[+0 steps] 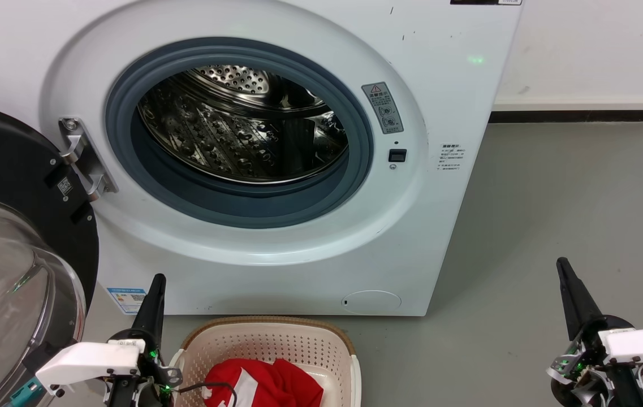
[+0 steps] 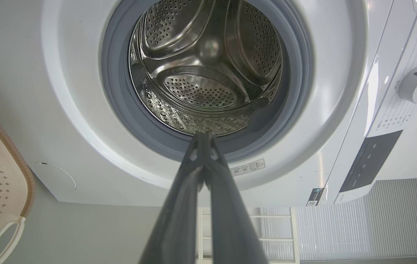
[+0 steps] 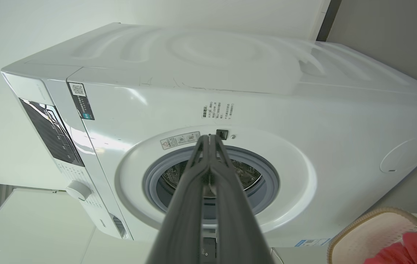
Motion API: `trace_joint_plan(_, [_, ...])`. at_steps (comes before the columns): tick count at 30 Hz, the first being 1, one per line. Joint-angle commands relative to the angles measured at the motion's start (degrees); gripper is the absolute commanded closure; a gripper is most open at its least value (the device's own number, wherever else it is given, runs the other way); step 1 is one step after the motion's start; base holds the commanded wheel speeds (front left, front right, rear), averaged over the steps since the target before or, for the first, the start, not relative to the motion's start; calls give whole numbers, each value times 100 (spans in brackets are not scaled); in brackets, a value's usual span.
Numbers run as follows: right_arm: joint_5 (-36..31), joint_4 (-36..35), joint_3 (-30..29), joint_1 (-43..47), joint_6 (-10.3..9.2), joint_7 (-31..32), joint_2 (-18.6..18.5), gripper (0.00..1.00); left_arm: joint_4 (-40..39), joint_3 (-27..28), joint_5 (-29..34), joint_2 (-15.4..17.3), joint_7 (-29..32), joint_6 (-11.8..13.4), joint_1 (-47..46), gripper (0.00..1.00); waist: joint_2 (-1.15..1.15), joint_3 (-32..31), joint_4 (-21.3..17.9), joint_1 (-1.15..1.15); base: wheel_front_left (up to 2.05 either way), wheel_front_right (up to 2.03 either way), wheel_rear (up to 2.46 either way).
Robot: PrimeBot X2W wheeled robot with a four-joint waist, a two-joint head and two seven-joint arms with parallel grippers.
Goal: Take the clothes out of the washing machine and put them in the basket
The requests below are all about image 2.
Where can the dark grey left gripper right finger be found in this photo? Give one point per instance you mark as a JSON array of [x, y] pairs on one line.
[[230, 220]]

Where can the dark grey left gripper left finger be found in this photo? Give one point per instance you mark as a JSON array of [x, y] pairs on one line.
[[177, 220]]

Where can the stainless steel washing machine drum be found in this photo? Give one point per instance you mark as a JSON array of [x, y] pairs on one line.
[[212, 80]]

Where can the black washing machine control panel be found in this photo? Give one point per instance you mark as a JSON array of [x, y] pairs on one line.
[[371, 161]]

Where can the white shelf rack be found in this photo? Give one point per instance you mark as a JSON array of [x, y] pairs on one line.
[[278, 234]]

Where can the white warning sticker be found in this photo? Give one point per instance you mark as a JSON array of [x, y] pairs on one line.
[[248, 167]]

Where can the dark energy label sticker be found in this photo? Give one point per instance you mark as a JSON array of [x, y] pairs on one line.
[[314, 197]]

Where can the round white filter cover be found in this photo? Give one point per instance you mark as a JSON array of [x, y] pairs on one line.
[[55, 176]]

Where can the grey rubber door gasket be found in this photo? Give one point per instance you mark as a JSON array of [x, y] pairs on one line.
[[116, 91]]

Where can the white front-load washing machine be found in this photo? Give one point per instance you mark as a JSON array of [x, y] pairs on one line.
[[76, 110]]

